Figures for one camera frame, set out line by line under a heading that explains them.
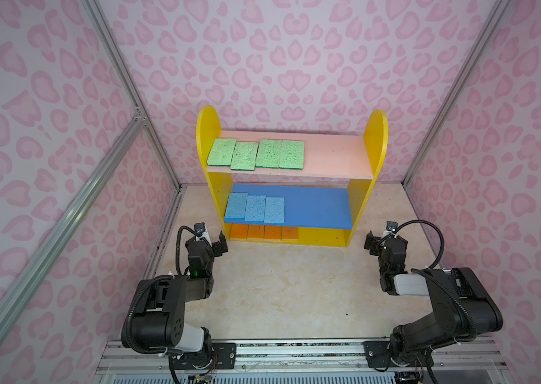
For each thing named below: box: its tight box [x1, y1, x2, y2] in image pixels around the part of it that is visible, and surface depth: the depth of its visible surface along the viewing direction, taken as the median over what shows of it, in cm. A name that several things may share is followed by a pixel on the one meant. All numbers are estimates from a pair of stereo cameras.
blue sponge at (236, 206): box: [225, 192, 249, 219], surface depth 95 cm
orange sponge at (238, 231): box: [228, 223, 249, 240], surface depth 102 cm
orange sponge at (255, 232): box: [246, 224, 265, 240], surface depth 102 cm
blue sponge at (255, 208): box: [244, 195, 267, 222], surface depth 94 cm
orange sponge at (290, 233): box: [281, 226, 299, 240], surface depth 102 cm
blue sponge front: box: [264, 196, 285, 224], surface depth 93 cm
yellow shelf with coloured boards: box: [196, 105, 389, 247], surface depth 92 cm
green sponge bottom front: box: [230, 141, 259, 172], surface depth 72 cm
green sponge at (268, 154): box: [254, 139, 283, 169], surface depth 72 cm
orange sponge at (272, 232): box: [264, 225, 281, 240], surface depth 102 cm
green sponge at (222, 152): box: [206, 138, 237, 167], surface depth 72 cm
